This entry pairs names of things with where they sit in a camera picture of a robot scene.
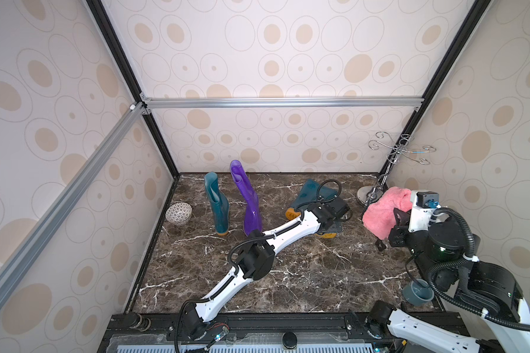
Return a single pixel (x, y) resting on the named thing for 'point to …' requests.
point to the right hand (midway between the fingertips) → (405, 211)
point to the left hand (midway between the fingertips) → (334, 226)
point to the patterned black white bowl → (178, 212)
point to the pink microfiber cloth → (379, 217)
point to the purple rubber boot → (252, 216)
